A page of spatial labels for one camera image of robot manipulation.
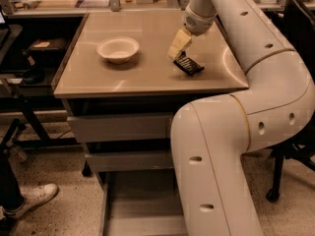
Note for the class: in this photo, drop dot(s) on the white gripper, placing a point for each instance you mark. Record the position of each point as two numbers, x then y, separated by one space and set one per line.
198 24

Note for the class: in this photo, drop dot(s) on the black rxbar chocolate bar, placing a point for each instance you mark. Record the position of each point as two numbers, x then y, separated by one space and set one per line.
187 65

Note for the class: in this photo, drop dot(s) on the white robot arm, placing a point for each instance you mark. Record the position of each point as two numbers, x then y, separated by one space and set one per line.
209 135

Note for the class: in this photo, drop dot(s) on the grey drawer cabinet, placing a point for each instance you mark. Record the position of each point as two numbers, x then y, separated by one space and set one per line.
149 83

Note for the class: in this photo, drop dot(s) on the grey top drawer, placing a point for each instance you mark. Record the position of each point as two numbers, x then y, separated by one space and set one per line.
128 127

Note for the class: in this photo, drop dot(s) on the grey drawer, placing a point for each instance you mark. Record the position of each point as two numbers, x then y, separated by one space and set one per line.
128 127
142 203
129 161

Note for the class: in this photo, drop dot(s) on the grey middle drawer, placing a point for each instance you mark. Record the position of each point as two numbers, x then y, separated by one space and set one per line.
129 161

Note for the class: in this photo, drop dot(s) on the grey bottom drawer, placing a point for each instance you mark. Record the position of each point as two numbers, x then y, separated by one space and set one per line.
142 203

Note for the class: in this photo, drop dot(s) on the white paper bowl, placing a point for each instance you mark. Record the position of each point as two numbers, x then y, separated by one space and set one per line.
118 50

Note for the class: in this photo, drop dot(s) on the black box with label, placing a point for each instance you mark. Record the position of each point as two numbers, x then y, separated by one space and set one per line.
48 46

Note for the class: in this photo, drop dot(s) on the black round device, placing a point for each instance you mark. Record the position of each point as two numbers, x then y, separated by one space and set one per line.
33 75

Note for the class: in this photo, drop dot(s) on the white sneaker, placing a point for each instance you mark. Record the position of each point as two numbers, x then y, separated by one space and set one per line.
34 197

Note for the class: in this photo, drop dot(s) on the black trouser leg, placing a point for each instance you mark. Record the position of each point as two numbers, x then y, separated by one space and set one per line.
8 184

